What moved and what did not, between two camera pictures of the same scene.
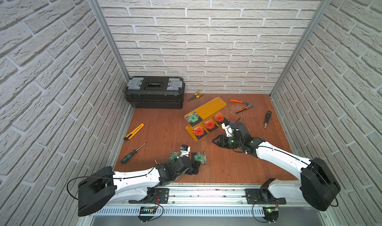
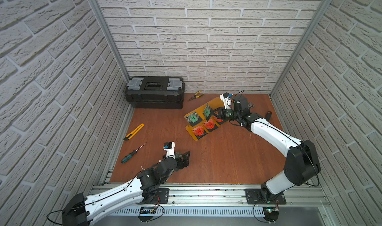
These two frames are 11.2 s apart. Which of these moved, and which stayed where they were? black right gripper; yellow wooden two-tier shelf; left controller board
Moved: black right gripper
Stayed: yellow wooden two-tier shelf; left controller board
